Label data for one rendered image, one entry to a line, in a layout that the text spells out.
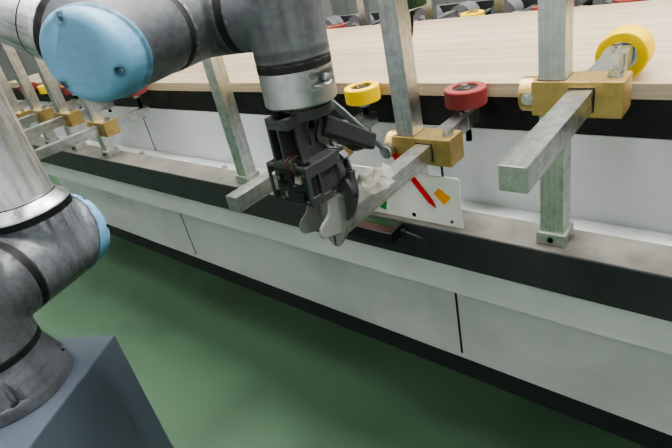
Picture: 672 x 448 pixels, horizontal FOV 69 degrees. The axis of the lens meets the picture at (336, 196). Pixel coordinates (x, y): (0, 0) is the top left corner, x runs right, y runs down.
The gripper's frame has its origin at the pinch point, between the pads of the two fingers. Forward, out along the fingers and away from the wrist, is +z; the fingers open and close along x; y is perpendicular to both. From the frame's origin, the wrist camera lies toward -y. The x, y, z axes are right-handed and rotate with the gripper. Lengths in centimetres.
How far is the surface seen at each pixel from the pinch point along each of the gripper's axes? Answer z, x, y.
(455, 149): -3.2, 4.8, -26.7
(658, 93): -8, 31, -46
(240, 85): -8, -72, -45
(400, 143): -4.1, -4.8, -24.7
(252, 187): -1.7, -23.6, -4.7
